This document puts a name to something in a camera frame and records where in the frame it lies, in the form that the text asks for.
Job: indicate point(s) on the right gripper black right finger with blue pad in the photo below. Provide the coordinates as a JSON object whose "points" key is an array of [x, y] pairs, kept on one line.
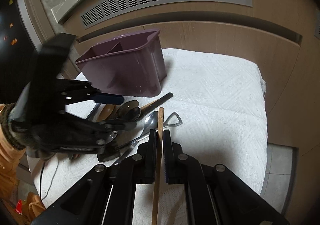
{"points": [[196, 178]]}

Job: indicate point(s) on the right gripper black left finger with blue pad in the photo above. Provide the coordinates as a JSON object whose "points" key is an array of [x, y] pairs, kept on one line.
{"points": [[123, 179]]}

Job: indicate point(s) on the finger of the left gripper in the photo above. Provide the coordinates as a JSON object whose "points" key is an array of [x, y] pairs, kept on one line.
{"points": [[107, 98], [108, 127]]}

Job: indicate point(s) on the wooden spoon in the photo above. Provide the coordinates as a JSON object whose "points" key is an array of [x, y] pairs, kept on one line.
{"points": [[106, 112]]}

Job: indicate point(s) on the translucent brown plastic spoon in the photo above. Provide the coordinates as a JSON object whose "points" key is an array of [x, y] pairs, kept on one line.
{"points": [[126, 107]]}

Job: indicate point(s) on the black handled brown spoon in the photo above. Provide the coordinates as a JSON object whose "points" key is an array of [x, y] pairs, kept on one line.
{"points": [[153, 105]]}

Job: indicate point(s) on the stainless steel spoon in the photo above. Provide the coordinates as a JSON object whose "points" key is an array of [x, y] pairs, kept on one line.
{"points": [[150, 123]]}

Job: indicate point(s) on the wooden chopstick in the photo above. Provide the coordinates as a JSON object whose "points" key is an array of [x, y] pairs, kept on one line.
{"points": [[155, 203]]}

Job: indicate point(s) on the orange sleeved forearm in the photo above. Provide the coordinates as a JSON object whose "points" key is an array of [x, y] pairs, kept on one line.
{"points": [[11, 153]]}

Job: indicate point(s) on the purple plastic utensil caddy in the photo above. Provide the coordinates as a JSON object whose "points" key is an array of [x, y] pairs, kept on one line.
{"points": [[129, 65]]}

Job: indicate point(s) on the white textured table cloth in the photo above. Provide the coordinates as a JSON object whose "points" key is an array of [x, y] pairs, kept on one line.
{"points": [[220, 100]]}

